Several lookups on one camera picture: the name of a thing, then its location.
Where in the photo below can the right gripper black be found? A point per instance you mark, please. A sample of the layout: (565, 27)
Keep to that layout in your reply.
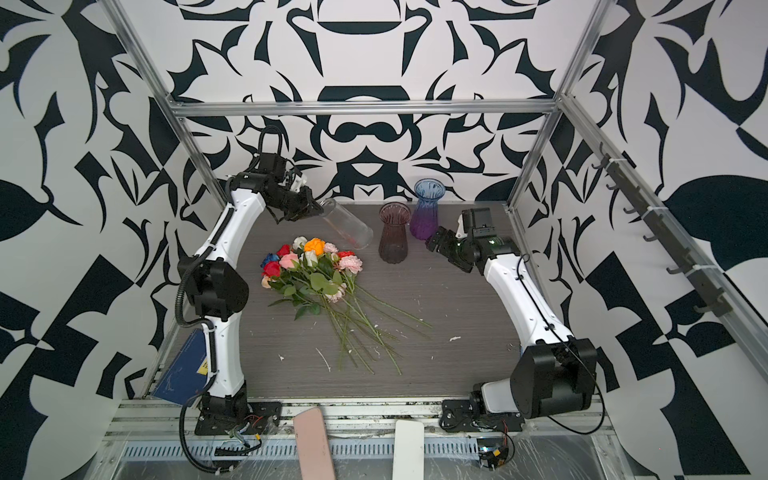
(445, 248)

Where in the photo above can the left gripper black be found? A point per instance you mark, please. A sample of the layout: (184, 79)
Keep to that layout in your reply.
(310, 208)

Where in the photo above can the white rose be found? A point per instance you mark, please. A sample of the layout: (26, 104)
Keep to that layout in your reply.
(339, 311)

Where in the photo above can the clear glass vase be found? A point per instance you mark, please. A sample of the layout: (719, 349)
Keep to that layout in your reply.
(353, 230)

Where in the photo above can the pink spray roses stem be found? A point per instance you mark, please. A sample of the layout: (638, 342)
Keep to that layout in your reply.
(348, 269)

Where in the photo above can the pink rose single stem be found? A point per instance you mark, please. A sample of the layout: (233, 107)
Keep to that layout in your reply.
(306, 283)

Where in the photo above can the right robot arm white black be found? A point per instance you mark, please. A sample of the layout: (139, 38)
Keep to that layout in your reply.
(556, 372)

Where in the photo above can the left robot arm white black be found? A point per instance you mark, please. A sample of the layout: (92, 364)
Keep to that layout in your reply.
(212, 294)

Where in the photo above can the blue purple glass vase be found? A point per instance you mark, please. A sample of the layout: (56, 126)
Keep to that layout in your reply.
(424, 220)

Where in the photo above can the dark red glass vase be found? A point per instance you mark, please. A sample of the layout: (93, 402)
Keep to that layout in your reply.
(393, 244)

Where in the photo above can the orange rose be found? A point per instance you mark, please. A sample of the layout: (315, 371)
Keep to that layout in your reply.
(315, 245)

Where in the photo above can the dark red rose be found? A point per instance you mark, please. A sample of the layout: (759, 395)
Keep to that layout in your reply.
(272, 269)

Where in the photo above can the blue book yellow label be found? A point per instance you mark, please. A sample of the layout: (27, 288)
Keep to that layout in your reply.
(187, 373)

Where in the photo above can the small circuit board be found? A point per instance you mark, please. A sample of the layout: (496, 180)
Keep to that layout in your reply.
(493, 453)

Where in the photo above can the white flat paddle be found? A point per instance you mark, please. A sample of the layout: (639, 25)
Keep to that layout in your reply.
(409, 448)

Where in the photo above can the pink flat paddle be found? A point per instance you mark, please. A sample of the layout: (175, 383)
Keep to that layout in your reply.
(312, 443)

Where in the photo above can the aluminium frame rail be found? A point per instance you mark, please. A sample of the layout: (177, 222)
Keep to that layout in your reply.
(372, 107)

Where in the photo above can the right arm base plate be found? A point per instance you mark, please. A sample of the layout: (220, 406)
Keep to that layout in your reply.
(458, 415)

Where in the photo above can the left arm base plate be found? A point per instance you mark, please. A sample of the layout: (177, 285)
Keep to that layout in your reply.
(254, 417)

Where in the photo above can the wall hook rack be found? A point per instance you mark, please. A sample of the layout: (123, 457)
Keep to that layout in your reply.
(667, 231)

